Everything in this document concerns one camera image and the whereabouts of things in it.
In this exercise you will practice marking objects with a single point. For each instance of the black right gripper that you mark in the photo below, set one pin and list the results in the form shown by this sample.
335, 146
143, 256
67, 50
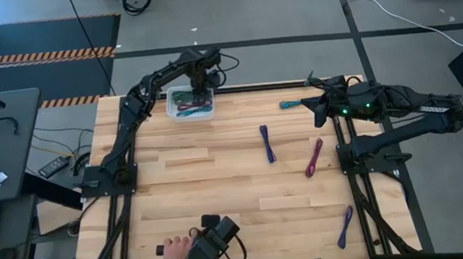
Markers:
353, 101

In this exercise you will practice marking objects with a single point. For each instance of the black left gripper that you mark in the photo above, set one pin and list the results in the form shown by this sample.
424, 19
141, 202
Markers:
200, 70

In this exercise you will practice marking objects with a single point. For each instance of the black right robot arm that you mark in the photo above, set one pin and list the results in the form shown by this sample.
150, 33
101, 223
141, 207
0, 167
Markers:
401, 132

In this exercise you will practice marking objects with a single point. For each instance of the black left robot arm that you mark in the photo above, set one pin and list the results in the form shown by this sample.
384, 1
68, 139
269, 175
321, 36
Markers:
125, 125

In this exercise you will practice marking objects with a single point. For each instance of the white plastic bin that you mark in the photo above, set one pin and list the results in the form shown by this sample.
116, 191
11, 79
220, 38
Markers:
170, 109

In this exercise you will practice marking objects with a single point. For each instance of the black handheld device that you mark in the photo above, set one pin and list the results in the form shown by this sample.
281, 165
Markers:
207, 247

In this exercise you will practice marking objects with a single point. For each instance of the person's hand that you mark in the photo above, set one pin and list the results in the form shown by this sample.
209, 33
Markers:
176, 249

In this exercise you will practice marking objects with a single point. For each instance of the small black block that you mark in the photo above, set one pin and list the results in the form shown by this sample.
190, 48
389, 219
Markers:
160, 250

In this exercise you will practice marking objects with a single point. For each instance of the black remote control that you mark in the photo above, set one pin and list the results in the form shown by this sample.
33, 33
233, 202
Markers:
53, 167

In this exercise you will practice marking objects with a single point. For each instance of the black hazard-striped floor mat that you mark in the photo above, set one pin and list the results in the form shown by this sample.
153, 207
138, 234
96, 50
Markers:
42, 37

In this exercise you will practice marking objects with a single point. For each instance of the black office desk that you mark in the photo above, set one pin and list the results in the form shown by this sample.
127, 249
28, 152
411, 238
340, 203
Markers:
2, 156

